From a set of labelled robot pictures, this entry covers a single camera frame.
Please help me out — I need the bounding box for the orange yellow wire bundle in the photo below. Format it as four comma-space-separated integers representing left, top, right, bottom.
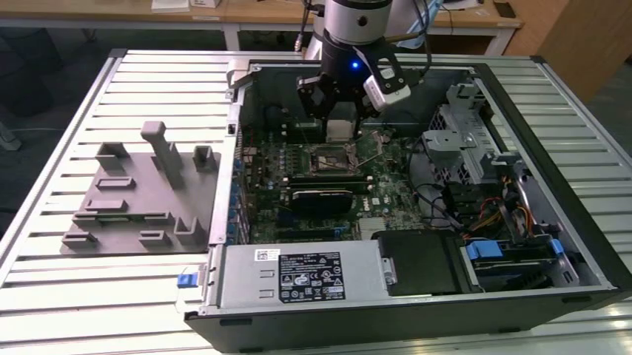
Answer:
463, 177, 537, 241

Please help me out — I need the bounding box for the grey parts rack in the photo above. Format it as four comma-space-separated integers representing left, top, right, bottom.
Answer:
58, 120, 221, 256

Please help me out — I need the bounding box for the blue disk carrier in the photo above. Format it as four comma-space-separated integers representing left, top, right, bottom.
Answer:
466, 238, 565, 291

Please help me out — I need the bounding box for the metal disk bay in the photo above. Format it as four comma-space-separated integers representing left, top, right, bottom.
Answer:
458, 236, 583, 295

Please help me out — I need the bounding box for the green motherboard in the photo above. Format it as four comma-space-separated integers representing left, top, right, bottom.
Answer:
239, 127, 430, 245

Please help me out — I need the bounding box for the silver power supply unit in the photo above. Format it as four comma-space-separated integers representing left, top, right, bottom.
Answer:
216, 242, 383, 310

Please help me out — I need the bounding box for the CPU socket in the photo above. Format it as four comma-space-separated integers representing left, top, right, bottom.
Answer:
305, 143, 364, 177

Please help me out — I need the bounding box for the grey stand foot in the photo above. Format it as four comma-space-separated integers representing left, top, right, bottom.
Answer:
0, 120, 23, 152

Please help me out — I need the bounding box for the silver CPU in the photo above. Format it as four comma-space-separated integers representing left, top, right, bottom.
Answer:
325, 118, 358, 143

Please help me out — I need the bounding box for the white paper sheet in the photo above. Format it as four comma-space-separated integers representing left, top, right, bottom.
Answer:
149, 0, 190, 12

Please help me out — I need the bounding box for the wooden desk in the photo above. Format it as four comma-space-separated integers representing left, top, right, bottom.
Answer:
0, 0, 523, 56

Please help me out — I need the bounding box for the black expansion slot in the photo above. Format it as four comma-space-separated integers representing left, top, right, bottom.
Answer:
273, 229, 332, 240

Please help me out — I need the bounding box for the black PC case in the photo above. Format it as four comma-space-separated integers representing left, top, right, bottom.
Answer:
182, 57, 632, 354

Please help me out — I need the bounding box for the metal socket cover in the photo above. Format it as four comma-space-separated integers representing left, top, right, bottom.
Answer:
355, 129, 384, 166

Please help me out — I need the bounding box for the black office chair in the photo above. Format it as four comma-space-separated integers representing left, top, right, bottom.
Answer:
0, 27, 65, 118

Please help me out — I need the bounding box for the black graphics card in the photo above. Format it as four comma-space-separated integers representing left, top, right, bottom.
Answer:
289, 188, 353, 219

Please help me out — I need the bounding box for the silver case handle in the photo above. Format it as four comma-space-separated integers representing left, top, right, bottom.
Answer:
225, 61, 255, 101

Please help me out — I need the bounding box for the silver drive cage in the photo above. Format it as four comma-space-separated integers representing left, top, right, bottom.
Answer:
422, 83, 499, 186

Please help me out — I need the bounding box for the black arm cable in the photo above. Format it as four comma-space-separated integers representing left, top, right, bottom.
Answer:
402, 0, 434, 88

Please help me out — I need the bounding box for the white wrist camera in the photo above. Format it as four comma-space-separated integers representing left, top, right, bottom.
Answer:
362, 57, 412, 112

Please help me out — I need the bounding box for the black RAM slot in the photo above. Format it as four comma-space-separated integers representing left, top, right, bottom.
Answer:
289, 176, 368, 183
289, 180, 368, 186
289, 183, 370, 191
289, 187, 371, 195

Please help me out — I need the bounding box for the black plastic shroud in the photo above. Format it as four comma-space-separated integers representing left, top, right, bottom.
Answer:
370, 229, 467, 297

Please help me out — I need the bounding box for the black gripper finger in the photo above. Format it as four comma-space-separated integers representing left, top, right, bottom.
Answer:
295, 73, 337, 143
352, 95, 382, 143

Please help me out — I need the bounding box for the wooden cabinet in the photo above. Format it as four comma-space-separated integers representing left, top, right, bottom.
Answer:
502, 0, 632, 108

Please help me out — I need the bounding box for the silver chipset heatsink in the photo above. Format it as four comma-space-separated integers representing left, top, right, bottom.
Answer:
358, 217, 386, 234

